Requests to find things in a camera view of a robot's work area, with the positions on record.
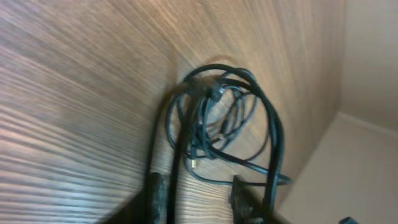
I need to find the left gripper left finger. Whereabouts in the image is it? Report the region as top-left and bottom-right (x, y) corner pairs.
(146, 172), (169, 224)

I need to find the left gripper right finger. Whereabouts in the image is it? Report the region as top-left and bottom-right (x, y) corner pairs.
(229, 175), (264, 224)

